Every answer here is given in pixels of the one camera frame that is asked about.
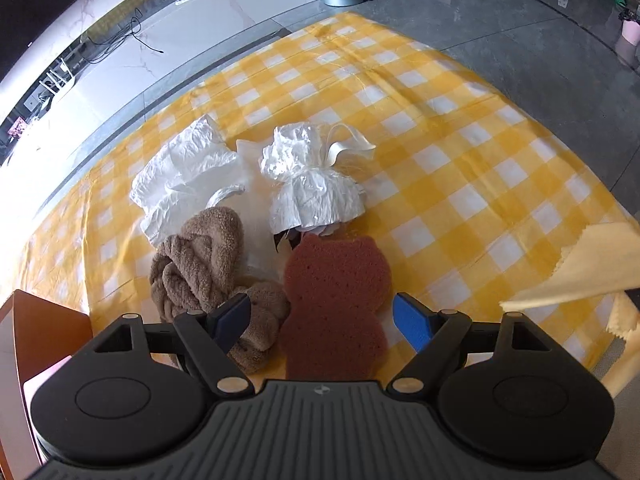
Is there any brown knitted plush scarf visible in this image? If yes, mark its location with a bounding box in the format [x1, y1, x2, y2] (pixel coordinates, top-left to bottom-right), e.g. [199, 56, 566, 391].
[149, 206, 291, 375]

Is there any brown bear-shaped sponge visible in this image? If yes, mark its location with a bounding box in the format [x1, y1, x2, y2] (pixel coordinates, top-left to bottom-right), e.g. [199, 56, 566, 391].
[279, 234, 392, 382]

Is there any white ruffled cloth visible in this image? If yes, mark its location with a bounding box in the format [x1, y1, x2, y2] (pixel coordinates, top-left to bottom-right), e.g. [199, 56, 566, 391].
[129, 115, 248, 247]

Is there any pale yellow cleaning cloth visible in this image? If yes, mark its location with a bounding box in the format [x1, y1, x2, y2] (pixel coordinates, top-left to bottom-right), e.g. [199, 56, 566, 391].
[501, 222, 639, 339]

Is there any white crinkled plastic bag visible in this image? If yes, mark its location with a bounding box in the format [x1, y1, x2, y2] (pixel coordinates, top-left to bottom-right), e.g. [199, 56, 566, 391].
[259, 122, 375, 234]

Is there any yellow checkered tablecloth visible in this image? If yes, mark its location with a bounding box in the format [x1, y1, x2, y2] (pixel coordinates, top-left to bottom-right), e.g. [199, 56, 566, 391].
[14, 13, 627, 330]

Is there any pink photo card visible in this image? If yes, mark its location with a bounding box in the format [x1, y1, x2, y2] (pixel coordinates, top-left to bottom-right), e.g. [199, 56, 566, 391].
[8, 117, 27, 138]

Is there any white wifi router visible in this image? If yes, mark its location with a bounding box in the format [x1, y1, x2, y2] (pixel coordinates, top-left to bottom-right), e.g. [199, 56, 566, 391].
[38, 58, 76, 96]

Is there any white marble tv console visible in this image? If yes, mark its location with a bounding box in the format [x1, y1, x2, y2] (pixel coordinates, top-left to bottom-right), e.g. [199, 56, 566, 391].
[1, 0, 314, 168]

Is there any black power cable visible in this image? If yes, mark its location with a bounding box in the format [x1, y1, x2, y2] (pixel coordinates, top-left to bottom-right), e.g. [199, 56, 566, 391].
[79, 6, 165, 66]

